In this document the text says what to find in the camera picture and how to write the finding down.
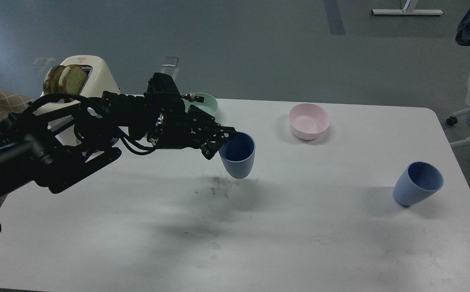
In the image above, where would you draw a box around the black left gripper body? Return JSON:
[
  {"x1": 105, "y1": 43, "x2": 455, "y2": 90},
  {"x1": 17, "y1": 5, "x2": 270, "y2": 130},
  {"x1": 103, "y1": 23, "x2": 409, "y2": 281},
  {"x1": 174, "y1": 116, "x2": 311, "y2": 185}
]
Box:
[{"x1": 144, "y1": 73, "x2": 219, "y2": 151}]

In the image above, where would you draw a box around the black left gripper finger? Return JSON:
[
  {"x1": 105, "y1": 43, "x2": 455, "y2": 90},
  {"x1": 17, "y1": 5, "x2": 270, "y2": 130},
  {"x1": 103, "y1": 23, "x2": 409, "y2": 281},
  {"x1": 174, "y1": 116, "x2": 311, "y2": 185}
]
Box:
[
  {"x1": 206, "y1": 122, "x2": 237, "y2": 142},
  {"x1": 199, "y1": 138, "x2": 224, "y2": 160}
]

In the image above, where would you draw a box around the blue cup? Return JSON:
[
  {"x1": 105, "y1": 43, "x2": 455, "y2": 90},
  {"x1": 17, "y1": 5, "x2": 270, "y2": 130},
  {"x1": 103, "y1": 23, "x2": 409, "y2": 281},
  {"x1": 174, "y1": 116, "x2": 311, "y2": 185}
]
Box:
[
  {"x1": 393, "y1": 161, "x2": 444, "y2": 207},
  {"x1": 219, "y1": 132, "x2": 256, "y2": 179}
]

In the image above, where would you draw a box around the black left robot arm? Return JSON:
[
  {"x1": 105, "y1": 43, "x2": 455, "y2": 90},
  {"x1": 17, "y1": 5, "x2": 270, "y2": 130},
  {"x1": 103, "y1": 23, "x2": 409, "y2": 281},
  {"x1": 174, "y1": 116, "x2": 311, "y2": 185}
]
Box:
[{"x1": 0, "y1": 73, "x2": 237, "y2": 198}]

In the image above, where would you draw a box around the green bowl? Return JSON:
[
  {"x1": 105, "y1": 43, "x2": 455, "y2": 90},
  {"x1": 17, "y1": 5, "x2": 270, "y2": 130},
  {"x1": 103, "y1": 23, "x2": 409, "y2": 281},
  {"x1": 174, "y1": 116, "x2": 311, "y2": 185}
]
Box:
[{"x1": 183, "y1": 92, "x2": 218, "y2": 116}]

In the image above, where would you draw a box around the pink bowl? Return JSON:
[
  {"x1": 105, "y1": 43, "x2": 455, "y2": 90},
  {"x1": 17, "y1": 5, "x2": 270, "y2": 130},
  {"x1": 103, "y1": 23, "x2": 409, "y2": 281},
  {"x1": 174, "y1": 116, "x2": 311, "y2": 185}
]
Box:
[{"x1": 288, "y1": 103, "x2": 331, "y2": 141}]

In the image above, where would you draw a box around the cream toaster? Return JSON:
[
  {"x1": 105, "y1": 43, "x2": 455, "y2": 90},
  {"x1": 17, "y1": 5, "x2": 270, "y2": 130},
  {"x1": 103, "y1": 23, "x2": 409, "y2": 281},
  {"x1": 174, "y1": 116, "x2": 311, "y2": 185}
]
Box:
[{"x1": 35, "y1": 55, "x2": 120, "y2": 146}]

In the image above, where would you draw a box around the toast slice front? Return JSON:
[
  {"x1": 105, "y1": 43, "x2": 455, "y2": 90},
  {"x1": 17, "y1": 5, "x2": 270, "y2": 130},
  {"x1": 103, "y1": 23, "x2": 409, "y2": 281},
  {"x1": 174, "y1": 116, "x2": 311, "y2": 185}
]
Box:
[{"x1": 58, "y1": 64, "x2": 87, "y2": 95}]

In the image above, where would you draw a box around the toast slice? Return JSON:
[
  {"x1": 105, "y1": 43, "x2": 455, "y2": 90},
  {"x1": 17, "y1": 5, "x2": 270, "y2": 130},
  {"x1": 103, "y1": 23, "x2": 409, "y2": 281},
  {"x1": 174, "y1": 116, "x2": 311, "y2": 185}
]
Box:
[
  {"x1": 58, "y1": 64, "x2": 87, "y2": 95},
  {"x1": 43, "y1": 65, "x2": 66, "y2": 95}
]

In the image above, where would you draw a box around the toast slice back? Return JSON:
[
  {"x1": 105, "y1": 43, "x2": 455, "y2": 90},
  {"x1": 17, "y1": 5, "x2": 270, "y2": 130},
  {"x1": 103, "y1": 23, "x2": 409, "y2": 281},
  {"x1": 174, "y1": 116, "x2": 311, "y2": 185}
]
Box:
[{"x1": 43, "y1": 65, "x2": 66, "y2": 95}]

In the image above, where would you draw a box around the white stand base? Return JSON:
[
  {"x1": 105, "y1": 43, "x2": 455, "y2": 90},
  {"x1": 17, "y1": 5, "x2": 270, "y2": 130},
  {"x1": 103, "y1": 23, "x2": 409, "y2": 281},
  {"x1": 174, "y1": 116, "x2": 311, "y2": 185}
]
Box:
[{"x1": 371, "y1": 0, "x2": 444, "y2": 16}]

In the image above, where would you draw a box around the clear floor bracket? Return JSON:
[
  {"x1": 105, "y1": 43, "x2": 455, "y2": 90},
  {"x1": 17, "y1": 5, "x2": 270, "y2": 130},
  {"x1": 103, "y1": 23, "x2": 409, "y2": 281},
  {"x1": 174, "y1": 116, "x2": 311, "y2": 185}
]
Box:
[{"x1": 159, "y1": 56, "x2": 180, "y2": 81}]

